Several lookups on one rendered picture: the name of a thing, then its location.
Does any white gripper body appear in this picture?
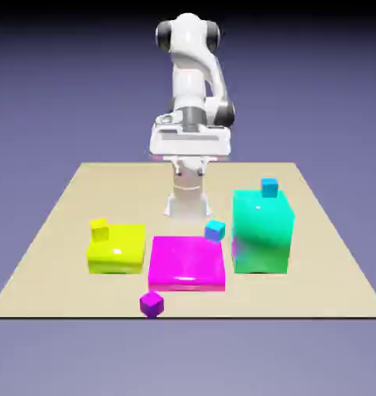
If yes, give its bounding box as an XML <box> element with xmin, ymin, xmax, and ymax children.
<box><xmin>149</xmin><ymin>123</ymin><xmax>233</xmax><ymax>162</ymax></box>

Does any small light blue cube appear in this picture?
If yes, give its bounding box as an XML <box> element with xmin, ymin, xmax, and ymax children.
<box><xmin>203</xmin><ymin>219</ymin><xmax>227</xmax><ymax>243</ymax></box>

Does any small yellow cube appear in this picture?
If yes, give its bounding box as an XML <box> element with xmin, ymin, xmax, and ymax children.
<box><xmin>90</xmin><ymin>217</ymin><xmax>111</xmax><ymax>243</ymax></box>

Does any small purple cube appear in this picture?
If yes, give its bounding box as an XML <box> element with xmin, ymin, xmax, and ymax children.
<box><xmin>138</xmin><ymin>290</ymin><xmax>165</xmax><ymax>319</ymax></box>

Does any large teal green box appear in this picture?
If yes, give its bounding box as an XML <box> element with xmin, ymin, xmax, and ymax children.
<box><xmin>231</xmin><ymin>189</ymin><xmax>296</xmax><ymax>275</ymax></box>

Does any large magenta box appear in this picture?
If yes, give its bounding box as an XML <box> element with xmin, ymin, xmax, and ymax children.
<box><xmin>147</xmin><ymin>235</ymin><xmax>227</xmax><ymax>292</ymax></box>

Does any large yellow box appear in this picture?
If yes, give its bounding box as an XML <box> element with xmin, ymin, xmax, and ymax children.
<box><xmin>86</xmin><ymin>224</ymin><xmax>146</xmax><ymax>275</ymax></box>

